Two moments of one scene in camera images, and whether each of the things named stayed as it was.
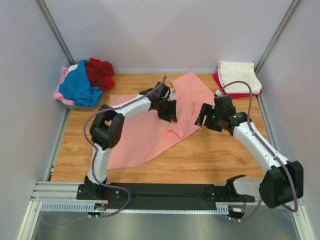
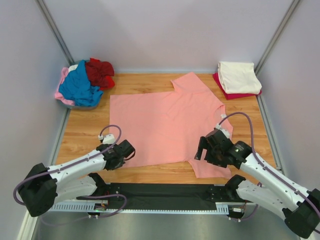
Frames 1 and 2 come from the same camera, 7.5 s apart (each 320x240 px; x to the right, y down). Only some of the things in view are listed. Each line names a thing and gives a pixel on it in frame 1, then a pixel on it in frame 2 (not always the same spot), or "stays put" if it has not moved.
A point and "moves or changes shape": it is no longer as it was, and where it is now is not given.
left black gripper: (170, 115) → (121, 165)
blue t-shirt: (76, 85) stays put
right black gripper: (206, 111) → (202, 145)
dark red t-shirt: (100, 74) stays put
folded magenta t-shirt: (234, 95) stays put
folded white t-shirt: (230, 71) stays put
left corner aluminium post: (55, 32) stays put
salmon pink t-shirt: (146, 135) moves or changes shape
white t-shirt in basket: (73, 67) stays put
